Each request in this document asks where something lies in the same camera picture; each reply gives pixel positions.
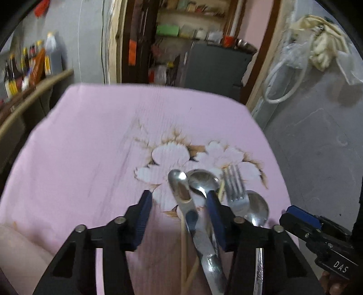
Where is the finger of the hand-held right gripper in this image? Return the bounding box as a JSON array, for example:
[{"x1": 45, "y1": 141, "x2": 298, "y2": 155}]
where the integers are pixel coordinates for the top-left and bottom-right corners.
[{"x1": 279, "y1": 205, "x2": 324, "y2": 241}]

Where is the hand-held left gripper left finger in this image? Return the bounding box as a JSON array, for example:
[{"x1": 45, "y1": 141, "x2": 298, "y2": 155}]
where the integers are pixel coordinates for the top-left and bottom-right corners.
[{"x1": 32, "y1": 189, "x2": 154, "y2": 295}]

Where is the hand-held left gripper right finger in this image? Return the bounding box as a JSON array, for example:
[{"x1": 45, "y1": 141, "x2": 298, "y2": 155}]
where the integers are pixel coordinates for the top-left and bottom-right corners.
[{"x1": 206, "y1": 191, "x2": 325, "y2": 295}]

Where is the steel table knife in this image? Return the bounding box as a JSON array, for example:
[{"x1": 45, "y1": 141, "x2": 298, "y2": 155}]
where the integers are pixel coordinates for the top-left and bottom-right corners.
[{"x1": 168, "y1": 169, "x2": 228, "y2": 295}]

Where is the steel fork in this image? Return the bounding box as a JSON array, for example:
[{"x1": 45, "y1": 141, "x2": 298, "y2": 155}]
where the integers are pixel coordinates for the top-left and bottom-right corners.
[{"x1": 223, "y1": 164, "x2": 248, "y2": 219}]

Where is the wooden chopstick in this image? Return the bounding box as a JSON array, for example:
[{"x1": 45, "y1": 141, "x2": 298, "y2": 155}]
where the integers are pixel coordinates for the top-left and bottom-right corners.
[
  {"x1": 179, "y1": 210, "x2": 188, "y2": 295},
  {"x1": 180, "y1": 182, "x2": 226, "y2": 295}
]

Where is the large steel spoon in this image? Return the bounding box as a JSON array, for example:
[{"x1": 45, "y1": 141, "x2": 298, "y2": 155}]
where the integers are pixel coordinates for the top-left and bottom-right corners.
[{"x1": 243, "y1": 190, "x2": 270, "y2": 295}]

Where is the small steel spoon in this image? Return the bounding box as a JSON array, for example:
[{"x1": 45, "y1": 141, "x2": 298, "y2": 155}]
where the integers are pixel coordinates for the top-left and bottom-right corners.
[{"x1": 188, "y1": 169, "x2": 221, "y2": 199}]

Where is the person's right hand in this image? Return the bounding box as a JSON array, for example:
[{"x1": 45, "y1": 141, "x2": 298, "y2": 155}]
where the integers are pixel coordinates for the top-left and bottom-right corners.
[{"x1": 319, "y1": 271, "x2": 345, "y2": 295}]

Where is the pink floral tablecloth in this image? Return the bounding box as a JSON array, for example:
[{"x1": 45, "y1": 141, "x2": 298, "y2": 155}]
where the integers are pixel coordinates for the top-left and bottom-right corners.
[{"x1": 0, "y1": 84, "x2": 291, "y2": 295}]

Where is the white plastic container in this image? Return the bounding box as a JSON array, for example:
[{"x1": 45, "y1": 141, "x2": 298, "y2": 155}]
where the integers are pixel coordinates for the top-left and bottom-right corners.
[{"x1": 155, "y1": 65, "x2": 168, "y2": 85}]

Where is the grey cabinet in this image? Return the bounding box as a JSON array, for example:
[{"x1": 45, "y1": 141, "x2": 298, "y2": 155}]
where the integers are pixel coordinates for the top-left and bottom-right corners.
[{"x1": 173, "y1": 40, "x2": 257, "y2": 103}]

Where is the clear plastic bag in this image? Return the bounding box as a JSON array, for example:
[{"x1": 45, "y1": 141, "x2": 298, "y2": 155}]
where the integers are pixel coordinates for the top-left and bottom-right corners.
[{"x1": 281, "y1": 42, "x2": 309, "y2": 70}]

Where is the wooden kitchen counter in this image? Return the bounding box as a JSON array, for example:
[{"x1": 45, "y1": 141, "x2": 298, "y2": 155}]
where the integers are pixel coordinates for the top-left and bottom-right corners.
[{"x1": 0, "y1": 69, "x2": 75, "y2": 142}]

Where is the metal bowl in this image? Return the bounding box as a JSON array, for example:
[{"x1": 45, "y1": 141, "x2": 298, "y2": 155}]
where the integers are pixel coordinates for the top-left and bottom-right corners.
[{"x1": 235, "y1": 39, "x2": 257, "y2": 53}]

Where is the large oil jug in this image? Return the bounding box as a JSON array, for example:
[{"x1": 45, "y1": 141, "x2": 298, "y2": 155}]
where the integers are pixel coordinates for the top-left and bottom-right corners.
[{"x1": 44, "y1": 32, "x2": 63, "y2": 76}]

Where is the orange-brown bottle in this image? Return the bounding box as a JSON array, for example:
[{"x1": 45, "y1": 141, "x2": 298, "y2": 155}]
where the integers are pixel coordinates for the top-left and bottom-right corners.
[{"x1": 28, "y1": 48, "x2": 46, "y2": 87}]

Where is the row of sauce bottles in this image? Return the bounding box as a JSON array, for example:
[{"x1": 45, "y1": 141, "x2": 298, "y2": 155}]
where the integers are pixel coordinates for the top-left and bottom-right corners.
[{"x1": 3, "y1": 40, "x2": 46, "y2": 98}]

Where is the green box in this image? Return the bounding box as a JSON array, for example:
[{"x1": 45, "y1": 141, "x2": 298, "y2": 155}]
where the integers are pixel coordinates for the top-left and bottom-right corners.
[{"x1": 156, "y1": 25, "x2": 180, "y2": 37}]

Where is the dark wooden door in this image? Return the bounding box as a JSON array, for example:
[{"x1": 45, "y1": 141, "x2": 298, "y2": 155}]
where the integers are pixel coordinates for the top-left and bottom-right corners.
[{"x1": 122, "y1": 0, "x2": 158, "y2": 84}]

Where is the wooden shelf unit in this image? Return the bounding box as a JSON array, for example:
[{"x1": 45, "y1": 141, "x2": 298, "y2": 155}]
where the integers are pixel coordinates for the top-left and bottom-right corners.
[{"x1": 156, "y1": 0, "x2": 241, "y2": 40}]

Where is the white flexible hose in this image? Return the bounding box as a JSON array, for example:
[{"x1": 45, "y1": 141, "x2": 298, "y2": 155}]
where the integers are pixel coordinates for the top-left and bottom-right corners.
[{"x1": 262, "y1": 57, "x2": 308, "y2": 106}]

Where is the worn cream door frame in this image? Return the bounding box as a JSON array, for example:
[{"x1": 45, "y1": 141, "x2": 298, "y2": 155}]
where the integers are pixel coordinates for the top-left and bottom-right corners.
[{"x1": 102, "y1": 0, "x2": 297, "y2": 114}]

